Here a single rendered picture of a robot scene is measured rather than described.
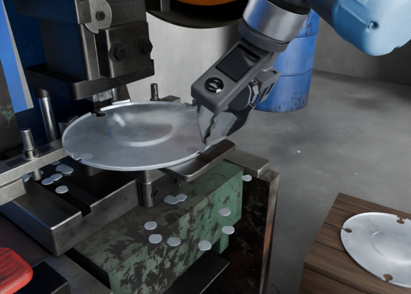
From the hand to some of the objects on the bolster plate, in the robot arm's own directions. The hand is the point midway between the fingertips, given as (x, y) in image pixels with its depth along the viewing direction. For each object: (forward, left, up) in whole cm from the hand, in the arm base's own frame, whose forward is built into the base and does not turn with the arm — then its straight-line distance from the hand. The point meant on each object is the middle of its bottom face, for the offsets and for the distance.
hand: (205, 140), depth 59 cm
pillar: (+35, +4, -8) cm, 36 cm away
